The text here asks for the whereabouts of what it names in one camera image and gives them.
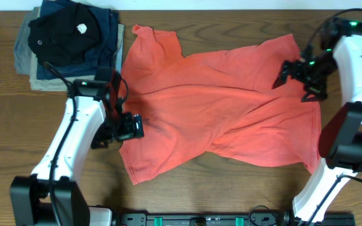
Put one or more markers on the beige folded garment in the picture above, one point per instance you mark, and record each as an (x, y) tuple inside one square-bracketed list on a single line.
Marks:
[(56, 85)]

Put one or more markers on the navy folded garment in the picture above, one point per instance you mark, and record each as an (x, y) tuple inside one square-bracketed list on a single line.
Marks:
[(100, 55)]

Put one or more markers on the light blue folded garment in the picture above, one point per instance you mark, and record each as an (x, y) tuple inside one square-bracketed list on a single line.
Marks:
[(118, 58)]

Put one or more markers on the red printed t-shirt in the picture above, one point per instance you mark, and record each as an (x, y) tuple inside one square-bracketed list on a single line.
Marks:
[(222, 102)]

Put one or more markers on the black folded garment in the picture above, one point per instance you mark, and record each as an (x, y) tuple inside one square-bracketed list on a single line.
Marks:
[(63, 37)]

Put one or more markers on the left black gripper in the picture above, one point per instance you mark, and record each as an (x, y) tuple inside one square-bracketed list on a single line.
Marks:
[(129, 131)]

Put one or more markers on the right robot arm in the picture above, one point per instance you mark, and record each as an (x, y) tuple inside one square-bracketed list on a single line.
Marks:
[(340, 142)]

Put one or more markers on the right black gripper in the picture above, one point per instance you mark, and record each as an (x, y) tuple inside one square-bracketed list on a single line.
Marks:
[(318, 91)]

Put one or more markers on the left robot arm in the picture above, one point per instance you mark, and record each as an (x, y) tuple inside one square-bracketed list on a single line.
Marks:
[(93, 118)]

